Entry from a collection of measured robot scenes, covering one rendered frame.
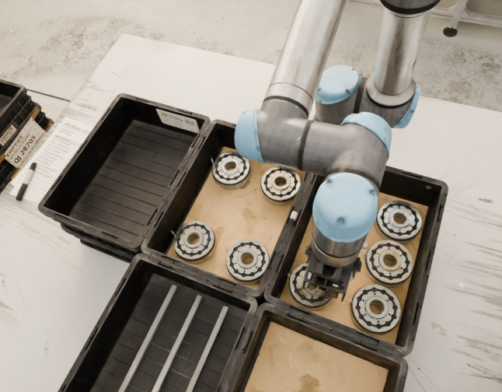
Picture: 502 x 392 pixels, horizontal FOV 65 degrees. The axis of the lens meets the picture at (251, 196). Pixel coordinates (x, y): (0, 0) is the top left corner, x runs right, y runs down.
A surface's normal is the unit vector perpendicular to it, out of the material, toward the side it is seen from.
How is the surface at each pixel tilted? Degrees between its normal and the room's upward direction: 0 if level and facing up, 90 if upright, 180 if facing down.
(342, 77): 11
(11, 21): 0
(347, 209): 0
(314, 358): 0
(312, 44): 23
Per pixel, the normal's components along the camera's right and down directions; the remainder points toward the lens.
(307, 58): 0.21, -0.22
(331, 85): -0.28, -0.48
